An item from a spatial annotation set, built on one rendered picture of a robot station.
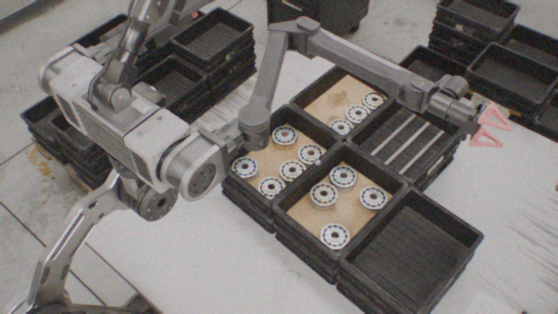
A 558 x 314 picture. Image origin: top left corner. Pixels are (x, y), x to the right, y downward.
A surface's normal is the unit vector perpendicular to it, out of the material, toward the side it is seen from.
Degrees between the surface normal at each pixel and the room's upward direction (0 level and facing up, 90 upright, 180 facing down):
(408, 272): 0
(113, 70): 44
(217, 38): 0
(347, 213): 0
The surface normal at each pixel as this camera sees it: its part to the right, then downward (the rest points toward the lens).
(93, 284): -0.02, -0.62
